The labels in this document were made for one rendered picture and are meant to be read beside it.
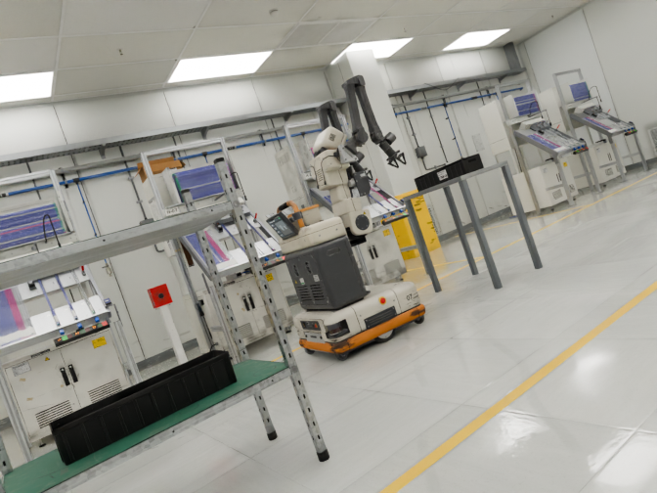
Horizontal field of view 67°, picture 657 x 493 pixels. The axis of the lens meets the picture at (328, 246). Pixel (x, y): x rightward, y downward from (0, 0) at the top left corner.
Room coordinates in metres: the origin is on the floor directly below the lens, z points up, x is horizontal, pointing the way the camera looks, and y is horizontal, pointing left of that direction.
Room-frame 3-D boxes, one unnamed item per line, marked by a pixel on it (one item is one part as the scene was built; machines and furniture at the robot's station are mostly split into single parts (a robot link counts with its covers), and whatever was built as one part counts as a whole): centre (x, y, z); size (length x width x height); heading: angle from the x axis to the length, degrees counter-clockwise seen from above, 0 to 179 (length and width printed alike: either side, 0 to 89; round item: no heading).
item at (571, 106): (8.03, -4.45, 0.95); 1.36 x 0.82 x 1.90; 33
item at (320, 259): (3.20, 0.06, 0.59); 0.55 x 0.34 x 0.83; 26
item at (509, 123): (7.26, -3.22, 0.95); 1.36 x 0.82 x 1.90; 33
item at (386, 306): (3.24, -0.02, 0.16); 0.67 x 0.64 x 0.25; 116
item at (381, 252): (5.19, -0.35, 0.65); 1.01 x 0.73 x 1.29; 33
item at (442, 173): (3.71, -1.01, 0.86); 0.57 x 0.17 x 0.11; 26
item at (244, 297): (4.55, 0.98, 0.31); 0.70 x 0.65 x 0.62; 123
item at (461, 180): (3.72, -1.04, 0.40); 0.70 x 0.45 x 0.80; 25
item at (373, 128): (3.24, -0.53, 1.40); 0.11 x 0.06 x 0.43; 25
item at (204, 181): (4.48, 0.87, 1.52); 0.51 x 0.13 x 0.27; 123
